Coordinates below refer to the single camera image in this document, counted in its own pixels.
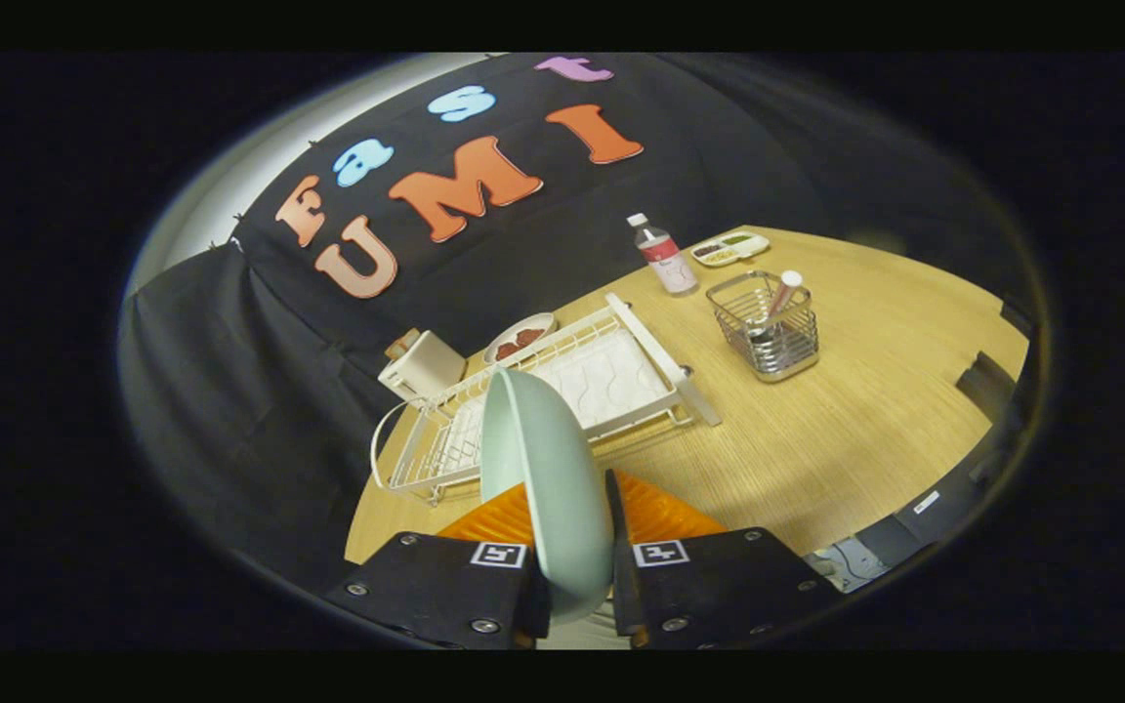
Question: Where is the white wire dish rack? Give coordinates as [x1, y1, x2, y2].
[370, 292, 723, 507]

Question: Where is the white divided sauce dish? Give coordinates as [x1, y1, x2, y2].
[689, 230, 771, 269]

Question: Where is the small plate with brown food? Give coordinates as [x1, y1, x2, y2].
[482, 312, 558, 365]

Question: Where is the light green plate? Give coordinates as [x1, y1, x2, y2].
[479, 368, 615, 626]

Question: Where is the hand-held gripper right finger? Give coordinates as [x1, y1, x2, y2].
[604, 469, 847, 650]

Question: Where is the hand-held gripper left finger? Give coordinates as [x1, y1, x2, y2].
[325, 481, 552, 650]

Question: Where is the white toaster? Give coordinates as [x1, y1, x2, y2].
[378, 330, 468, 403]

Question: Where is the clear bottle red label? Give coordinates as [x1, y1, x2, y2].
[627, 213, 699, 296]

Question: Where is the black backdrop cloth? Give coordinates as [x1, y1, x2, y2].
[118, 54, 1013, 587]

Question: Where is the metal wire basket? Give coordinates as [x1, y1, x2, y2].
[706, 270, 820, 383]

